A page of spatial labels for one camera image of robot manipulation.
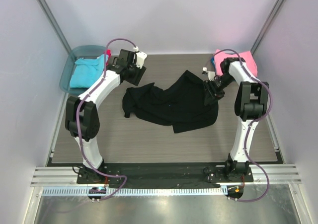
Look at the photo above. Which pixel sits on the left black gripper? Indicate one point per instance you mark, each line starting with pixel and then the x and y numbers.
pixel 139 73

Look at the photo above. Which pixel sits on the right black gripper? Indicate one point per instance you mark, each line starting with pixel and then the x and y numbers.
pixel 213 90

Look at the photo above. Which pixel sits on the black t shirt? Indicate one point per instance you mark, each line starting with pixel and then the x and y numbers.
pixel 180 106

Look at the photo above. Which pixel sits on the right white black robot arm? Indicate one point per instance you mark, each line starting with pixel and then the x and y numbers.
pixel 250 105

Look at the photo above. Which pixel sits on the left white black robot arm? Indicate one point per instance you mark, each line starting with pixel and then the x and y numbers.
pixel 82 119

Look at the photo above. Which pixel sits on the blue folded t shirt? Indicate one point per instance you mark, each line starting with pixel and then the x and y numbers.
pixel 212 62

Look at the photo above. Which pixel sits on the red t shirt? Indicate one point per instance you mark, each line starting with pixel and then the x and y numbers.
pixel 107 55

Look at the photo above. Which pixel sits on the light blue t shirt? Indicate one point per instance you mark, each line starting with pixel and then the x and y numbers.
pixel 87 72

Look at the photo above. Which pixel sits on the pink folded t shirt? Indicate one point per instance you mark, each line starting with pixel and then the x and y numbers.
pixel 247 56

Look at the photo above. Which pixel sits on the teal plastic basket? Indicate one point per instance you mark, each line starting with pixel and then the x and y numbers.
pixel 85 52

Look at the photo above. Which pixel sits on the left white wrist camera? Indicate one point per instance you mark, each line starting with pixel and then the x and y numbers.
pixel 140 57

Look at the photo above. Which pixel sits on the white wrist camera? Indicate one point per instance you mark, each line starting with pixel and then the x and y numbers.
pixel 209 74
pixel 140 57

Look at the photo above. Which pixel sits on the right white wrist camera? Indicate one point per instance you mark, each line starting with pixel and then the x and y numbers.
pixel 209 74

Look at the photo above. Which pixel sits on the white slotted cable duct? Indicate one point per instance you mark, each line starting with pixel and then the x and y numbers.
pixel 125 192

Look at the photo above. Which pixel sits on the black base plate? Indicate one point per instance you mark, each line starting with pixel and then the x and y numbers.
pixel 163 175

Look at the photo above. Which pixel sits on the right aluminium corner post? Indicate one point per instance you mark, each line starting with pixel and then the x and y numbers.
pixel 267 24

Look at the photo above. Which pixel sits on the aluminium corner post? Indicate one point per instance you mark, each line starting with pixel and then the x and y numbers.
pixel 267 24
pixel 52 20

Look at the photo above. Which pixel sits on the left aluminium corner post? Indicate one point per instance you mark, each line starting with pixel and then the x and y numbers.
pixel 52 20

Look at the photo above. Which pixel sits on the aluminium rail beam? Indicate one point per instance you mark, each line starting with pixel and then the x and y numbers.
pixel 64 176

